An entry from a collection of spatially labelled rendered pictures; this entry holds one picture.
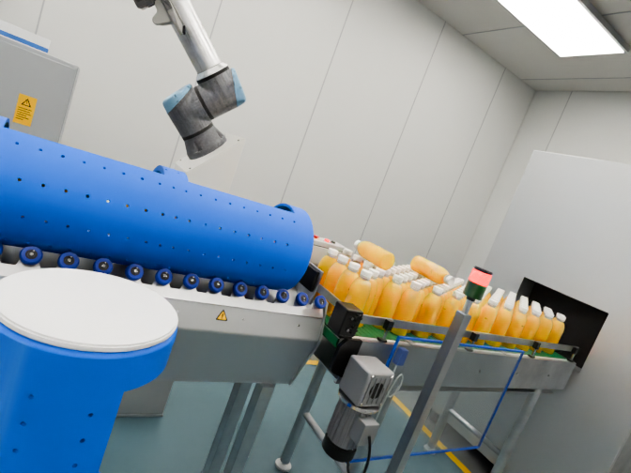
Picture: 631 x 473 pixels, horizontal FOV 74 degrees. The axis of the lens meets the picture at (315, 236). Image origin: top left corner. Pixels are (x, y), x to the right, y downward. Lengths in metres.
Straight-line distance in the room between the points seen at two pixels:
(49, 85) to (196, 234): 1.64
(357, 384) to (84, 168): 0.96
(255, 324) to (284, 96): 3.16
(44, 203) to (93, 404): 0.51
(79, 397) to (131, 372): 0.07
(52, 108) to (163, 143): 1.49
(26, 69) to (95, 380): 2.10
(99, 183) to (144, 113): 2.84
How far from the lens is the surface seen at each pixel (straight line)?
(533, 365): 2.35
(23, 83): 2.62
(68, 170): 1.08
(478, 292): 1.45
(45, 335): 0.67
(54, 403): 0.70
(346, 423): 1.43
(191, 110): 1.88
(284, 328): 1.36
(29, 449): 0.75
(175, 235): 1.11
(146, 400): 2.25
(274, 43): 4.20
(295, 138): 4.29
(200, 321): 1.24
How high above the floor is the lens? 1.36
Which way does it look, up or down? 8 degrees down
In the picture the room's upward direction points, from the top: 21 degrees clockwise
